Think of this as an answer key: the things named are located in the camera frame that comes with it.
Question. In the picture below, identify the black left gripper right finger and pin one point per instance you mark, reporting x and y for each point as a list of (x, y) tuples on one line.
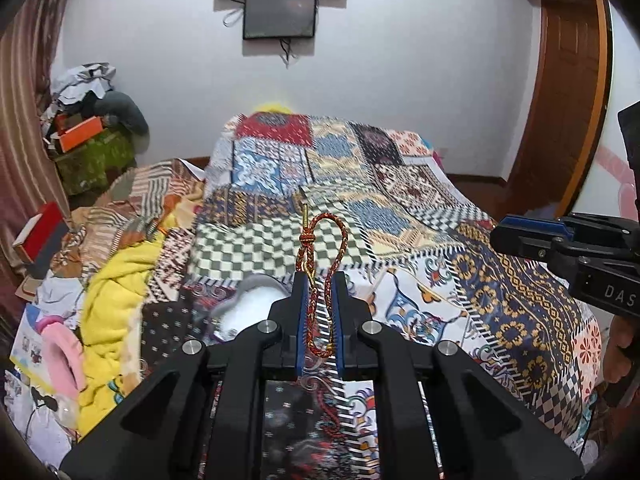
[(438, 413)]

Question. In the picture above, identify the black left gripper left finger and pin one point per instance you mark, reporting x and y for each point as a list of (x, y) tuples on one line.
[(199, 414)]

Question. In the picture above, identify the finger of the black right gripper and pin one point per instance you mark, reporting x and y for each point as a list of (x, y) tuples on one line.
[(525, 243), (550, 223)]

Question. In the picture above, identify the right hand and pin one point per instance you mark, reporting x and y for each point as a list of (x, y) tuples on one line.
[(615, 364)]

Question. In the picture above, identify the pink cloth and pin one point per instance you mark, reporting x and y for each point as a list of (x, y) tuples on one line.
[(63, 355)]

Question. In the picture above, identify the wooden door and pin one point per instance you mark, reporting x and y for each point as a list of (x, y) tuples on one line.
[(568, 106)]

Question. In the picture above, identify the yellow blanket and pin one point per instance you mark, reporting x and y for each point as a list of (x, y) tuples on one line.
[(113, 297)]

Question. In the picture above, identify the purple heart-shaped tin box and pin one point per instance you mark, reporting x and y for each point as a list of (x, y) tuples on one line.
[(249, 305)]

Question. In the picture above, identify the red flat box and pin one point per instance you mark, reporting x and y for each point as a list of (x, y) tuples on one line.
[(37, 231)]

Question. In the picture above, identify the patchwork patterned bedspread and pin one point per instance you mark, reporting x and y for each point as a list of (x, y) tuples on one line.
[(410, 244)]

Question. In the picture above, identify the brown striped blanket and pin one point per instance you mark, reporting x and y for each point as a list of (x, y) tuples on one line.
[(130, 212)]

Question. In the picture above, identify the striped brown curtain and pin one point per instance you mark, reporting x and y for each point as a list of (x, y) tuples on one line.
[(28, 177)]

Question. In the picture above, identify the orange box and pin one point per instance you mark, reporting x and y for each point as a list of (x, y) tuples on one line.
[(79, 134)]

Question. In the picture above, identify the dark grey pillow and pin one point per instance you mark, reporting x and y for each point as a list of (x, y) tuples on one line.
[(124, 109)]

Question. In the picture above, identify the wall mounted black monitor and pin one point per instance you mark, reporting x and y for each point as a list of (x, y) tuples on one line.
[(279, 19)]

